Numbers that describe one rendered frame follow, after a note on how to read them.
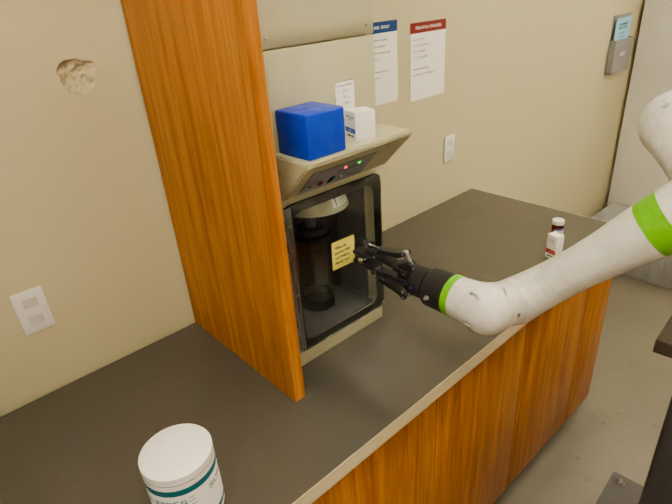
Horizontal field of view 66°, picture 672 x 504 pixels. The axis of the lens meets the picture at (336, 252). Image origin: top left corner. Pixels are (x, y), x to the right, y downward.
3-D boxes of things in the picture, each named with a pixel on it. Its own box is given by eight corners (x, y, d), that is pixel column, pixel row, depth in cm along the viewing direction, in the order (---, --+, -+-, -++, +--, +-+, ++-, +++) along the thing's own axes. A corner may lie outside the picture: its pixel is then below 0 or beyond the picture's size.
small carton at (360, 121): (345, 136, 116) (343, 109, 113) (365, 132, 118) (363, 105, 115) (355, 140, 112) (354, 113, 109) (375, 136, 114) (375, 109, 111)
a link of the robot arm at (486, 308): (502, 297, 97) (488, 349, 100) (533, 289, 106) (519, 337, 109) (442, 272, 107) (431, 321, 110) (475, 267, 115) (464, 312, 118)
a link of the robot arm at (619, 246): (623, 204, 93) (658, 259, 89) (643, 204, 100) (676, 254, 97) (472, 291, 116) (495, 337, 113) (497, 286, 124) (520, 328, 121)
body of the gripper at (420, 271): (440, 294, 120) (410, 281, 126) (441, 262, 116) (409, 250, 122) (420, 308, 116) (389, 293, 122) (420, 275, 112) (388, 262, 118)
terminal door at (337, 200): (299, 352, 131) (281, 207, 113) (382, 304, 148) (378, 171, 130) (301, 354, 130) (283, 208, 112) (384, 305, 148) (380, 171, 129)
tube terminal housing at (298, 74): (244, 330, 150) (192, 48, 115) (326, 286, 169) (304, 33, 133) (297, 369, 133) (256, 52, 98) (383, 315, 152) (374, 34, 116)
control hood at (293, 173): (275, 199, 111) (270, 155, 107) (378, 162, 130) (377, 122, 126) (309, 212, 104) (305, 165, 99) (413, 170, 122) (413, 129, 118)
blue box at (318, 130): (279, 153, 107) (274, 109, 103) (315, 142, 113) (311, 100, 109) (309, 162, 101) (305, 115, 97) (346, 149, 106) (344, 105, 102)
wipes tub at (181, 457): (145, 504, 100) (125, 450, 93) (204, 465, 108) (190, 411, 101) (176, 551, 91) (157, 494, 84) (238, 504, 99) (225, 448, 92)
